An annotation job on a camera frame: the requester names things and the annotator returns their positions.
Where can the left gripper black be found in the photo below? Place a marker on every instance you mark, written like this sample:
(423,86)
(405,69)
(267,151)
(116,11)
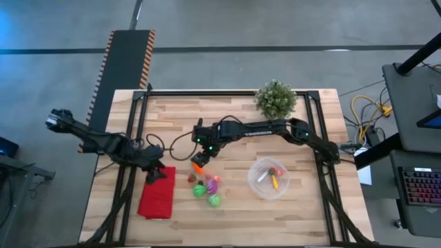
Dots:
(155,164)

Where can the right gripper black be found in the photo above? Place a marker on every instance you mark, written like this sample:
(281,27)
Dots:
(202,159)

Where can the orange toy carrot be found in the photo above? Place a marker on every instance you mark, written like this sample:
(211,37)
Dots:
(198,169)

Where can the small red toy strawberry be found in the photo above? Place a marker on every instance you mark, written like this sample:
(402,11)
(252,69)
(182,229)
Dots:
(191,178)

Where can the green round toy vegetable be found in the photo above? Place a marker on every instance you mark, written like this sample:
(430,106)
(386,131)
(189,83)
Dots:
(214,200)
(199,191)

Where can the large red toy strawberry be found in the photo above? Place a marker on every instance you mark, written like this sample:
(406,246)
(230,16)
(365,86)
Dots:
(273,171)

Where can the yellow toy banana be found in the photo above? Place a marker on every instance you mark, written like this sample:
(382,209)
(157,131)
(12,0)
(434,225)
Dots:
(275,182)

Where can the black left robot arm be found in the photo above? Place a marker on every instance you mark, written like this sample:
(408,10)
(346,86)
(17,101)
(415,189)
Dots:
(113,146)

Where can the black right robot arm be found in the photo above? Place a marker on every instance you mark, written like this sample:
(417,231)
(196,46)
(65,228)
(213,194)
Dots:
(255,130)

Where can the clear plastic tupperware container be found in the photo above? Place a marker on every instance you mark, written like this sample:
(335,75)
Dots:
(262,191)

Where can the red cloth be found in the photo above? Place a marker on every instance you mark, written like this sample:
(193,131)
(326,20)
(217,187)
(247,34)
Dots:
(156,199)

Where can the green potted plant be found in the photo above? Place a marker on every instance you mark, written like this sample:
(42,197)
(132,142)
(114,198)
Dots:
(275,100)

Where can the black mat orange striped edges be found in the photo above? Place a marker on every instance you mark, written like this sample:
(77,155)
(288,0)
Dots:
(124,62)

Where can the black metal stand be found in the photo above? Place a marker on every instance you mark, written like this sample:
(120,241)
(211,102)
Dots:
(20,168)

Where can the black device blue light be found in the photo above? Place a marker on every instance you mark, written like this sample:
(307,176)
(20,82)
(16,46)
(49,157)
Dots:
(7,148)

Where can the white paper sheet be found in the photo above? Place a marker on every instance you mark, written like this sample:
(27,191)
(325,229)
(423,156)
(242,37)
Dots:
(364,174)

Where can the black power strip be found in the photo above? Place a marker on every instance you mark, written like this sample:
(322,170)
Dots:
(372,136)

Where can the grey desk surface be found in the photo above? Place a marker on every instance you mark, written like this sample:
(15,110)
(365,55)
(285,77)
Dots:
(413,103)
(420,220)

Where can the backlit black keyboard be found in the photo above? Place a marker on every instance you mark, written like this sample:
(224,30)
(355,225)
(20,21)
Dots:
(422,187)

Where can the black tablet blue screen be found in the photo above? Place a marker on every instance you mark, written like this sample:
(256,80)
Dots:
(430,121)

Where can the black pole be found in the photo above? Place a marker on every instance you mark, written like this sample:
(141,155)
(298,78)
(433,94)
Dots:
(417,55)

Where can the black aluminium table frame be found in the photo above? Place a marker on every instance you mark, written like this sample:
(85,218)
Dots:
(206,93)

